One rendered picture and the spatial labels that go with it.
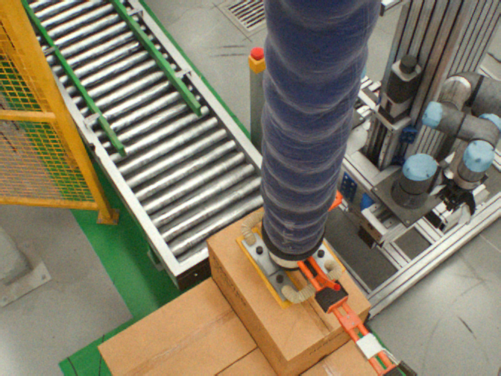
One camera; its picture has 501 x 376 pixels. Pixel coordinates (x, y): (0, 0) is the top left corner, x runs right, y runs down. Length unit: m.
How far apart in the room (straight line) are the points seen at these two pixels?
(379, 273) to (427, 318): 0.39
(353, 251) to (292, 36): 2.26
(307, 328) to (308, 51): 1.41
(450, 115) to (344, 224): 1.71
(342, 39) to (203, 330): 1.88
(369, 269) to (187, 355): 1.10
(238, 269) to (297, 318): 0.31
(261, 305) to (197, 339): 0.49
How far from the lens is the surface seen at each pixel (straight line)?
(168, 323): 2.90
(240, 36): 4.51
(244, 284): 2.51
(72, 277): 3.68
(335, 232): 3.44
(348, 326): 2.22
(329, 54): 1.28
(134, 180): 3.23
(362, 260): 3.39
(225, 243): 2.58
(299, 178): 1.69
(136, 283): 3.58
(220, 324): 2.88
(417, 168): 2.45
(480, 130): 1.87
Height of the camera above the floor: 3.29
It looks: 61 degrees down
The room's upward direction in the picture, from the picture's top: straight up
